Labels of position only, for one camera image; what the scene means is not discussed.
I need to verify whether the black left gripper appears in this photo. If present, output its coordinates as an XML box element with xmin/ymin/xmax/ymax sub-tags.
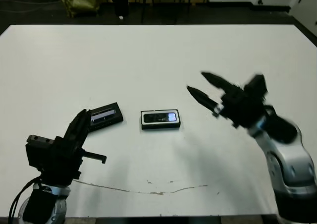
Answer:
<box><xmin>27</xmin><ymin>109</ymin><xmax>107</xmax><ymax>179</ymax></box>

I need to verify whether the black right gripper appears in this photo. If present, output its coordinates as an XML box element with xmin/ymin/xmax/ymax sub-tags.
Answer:
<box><xmin>187</xmin><ymin>71</ymin><xmax>267</xmax><ymax>129</ymax></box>

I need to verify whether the black box lid with print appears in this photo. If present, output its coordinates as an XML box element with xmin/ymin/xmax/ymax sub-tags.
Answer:
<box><xmin>88</xmin><ymin>101</ymin><xmax>124</xmax><ymax>133</ymax></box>

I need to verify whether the black oblong camera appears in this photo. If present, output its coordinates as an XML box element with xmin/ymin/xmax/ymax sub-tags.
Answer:
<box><xmin>143</xmin><ymin>112</ymin><xmax>177</xmax><ymax>123</ymax></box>

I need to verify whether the black box with white inlay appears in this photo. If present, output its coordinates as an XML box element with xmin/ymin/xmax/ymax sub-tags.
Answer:
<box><xmin>140</xmin><ymin>109</ymin><xmax>181</xmax><ymax>131</ymax></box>

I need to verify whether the black waste bin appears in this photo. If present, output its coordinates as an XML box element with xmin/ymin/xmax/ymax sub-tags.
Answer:
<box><xmin>110</xmin><ymin>0</ymin><xmax>129</xmax><ymax>18</ymax></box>

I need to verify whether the yellow plastic bag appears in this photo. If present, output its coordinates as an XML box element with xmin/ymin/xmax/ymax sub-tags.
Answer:
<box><xmin>60</xmin><ymin>0</ymin><xmax>100</xmax><ymax>18</ymax></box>

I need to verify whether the white door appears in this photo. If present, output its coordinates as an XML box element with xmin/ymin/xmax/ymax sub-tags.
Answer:
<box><xmin>291</xmin><ymin>0</ymin><xmax>317</xmax><ymax>28</ymax></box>

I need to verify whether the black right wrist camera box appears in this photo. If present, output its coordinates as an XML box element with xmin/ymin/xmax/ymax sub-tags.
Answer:
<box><xmin>244</xmin><ymin>73</ymin><xmax>269</xmax><ymax>97</ymax></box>

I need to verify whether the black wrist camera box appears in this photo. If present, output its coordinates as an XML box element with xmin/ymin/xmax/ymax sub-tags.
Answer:
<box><xmin>244</xmin><ymin>73</ymin><xmax>269</xmax><ymax>97</ymax></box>
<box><xmin>25</xmin><ymin>141</ymin><xmax>54</xmax><ymax>168</ymax></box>

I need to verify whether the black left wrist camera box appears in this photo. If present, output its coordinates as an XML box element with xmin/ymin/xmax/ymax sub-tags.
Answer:
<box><xmin>25</xmin><ymin>141</ymin><xmax>54</xmax><ymax>168</ymax></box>

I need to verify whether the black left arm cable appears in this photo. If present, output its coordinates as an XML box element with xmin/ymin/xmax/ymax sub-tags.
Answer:
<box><xmin>8</xmin><ymin>175</ymin><xmax>42</xmax><ymax>224</ymax></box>

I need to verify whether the thin pale floor cable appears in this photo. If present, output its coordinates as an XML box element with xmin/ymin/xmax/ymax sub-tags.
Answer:
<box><xmin>0</xmin><ymin>0</ymin><xmax>61</xmax><ymax>14</ymax></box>

